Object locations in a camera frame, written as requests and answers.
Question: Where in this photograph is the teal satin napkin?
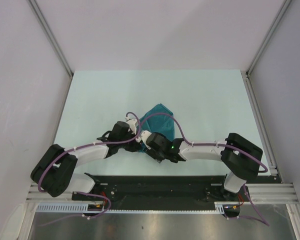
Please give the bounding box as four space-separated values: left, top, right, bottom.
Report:
140 103 175 141

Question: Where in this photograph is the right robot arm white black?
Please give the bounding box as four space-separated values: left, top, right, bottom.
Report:
141 131 266 201

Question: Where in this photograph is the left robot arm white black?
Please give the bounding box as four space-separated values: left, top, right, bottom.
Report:
30 118 141 200

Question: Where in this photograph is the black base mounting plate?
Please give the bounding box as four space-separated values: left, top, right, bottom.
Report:
71 175 250 212

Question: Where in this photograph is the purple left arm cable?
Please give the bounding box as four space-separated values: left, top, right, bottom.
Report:
36 111 142 226

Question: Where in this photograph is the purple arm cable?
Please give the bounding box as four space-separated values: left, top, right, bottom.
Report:
137 112 270 227
36 111 142 226

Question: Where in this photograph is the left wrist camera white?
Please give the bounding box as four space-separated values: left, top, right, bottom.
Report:
126 118 139 135

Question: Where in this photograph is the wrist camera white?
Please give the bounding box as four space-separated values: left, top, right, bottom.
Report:
135 130 152 150
126 118 139 135

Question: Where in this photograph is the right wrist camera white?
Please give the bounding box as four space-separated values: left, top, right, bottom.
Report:
135 130 152 150

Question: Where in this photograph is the white slotted cable duct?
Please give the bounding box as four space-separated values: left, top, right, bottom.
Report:
36 203 225 214

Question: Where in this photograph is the right aluminium side rail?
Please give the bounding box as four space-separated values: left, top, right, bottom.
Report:
241 71 279 176

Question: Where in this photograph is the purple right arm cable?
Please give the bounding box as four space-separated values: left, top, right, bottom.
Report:
137 112 270 227

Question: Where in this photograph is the right aluminium corner post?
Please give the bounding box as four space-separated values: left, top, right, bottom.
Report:
245 0 293 77

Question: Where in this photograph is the aluminium corner post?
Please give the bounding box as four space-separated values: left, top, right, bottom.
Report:
245 0 293 77
26 0 74 79

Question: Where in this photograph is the left aluminium corner post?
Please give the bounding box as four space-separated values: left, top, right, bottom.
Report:
26 0 74 79

